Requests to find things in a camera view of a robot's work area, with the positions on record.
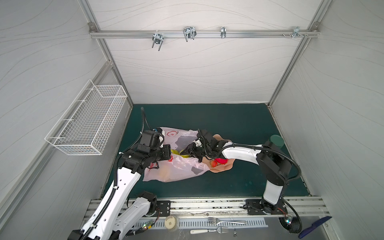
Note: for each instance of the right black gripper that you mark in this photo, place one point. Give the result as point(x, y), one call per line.
point(197, 147)

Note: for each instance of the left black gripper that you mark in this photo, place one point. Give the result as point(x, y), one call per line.
point(166, 149)

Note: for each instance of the pink strawberry plastic bag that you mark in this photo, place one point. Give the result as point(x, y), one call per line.
point(178, 167)

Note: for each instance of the red dragon fruit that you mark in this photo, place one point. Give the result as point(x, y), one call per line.
point(220, 161)

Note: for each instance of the yellow lemon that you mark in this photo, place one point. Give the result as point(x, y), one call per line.
point(175, 152)

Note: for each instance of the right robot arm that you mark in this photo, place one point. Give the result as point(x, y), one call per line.
point(278, 168)

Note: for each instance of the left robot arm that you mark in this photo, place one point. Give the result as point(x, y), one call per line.
point(108, 222)

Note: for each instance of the peach scalloped fruit plate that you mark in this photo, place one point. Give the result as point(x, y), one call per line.
point(219, 167)

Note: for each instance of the green table mat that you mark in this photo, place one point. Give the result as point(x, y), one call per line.
point(250, 124)

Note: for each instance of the silver fork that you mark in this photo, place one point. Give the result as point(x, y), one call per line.
point(216, 221)

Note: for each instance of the green lidded glass jar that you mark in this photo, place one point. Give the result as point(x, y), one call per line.
point(277, 140)

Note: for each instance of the metal hook clamp left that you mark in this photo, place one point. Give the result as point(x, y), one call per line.
point(157, 39)

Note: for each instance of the metal hook clamp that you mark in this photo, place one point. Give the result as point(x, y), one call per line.
point(157, 39)
point(189, 33)

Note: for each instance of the metal hook clamp middle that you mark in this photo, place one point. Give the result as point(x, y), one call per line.
point(189, 33)

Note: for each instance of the black round fan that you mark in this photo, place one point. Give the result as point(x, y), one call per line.
point(291, 224)

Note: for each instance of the blue plastic tool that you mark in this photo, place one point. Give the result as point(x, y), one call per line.
point(314, 225)

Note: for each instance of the metal bolt clamp right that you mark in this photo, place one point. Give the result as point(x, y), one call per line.
point(295, 34)

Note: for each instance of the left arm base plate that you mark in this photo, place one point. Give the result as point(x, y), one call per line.
point(160, 209)

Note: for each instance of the white wire basket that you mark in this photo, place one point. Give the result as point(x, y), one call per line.
point(86, 125)

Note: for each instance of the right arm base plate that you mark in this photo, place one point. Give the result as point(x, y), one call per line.
point(255, 207)

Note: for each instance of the white handled fork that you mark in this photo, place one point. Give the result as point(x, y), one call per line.
point(220, 230)

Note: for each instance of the metal ring clamp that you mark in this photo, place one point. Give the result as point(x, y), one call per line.
point(223, 32)

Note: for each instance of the aluminium cross rail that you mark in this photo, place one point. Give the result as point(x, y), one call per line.
point(201, 34)

